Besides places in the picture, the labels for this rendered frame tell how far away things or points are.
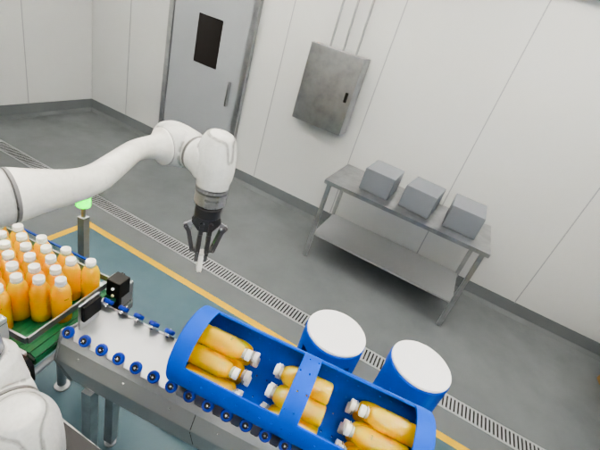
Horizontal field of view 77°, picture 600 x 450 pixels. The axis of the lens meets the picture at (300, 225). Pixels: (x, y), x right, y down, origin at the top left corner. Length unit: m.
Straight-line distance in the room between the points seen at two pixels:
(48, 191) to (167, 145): 0.37
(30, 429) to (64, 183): 0.55
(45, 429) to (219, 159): 0.73
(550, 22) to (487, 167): 1.30
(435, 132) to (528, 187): 1.04
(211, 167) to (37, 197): 0.40
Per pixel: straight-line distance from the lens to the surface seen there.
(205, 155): 1.01
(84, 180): 0.85
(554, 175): 4.35
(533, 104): 4.22
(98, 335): 1.74
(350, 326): 1.85
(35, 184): 0.80
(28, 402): 1.12
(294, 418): 1.32
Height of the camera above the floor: 2.22
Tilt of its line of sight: 29 degrees down
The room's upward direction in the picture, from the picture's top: 18 degrees clockwise
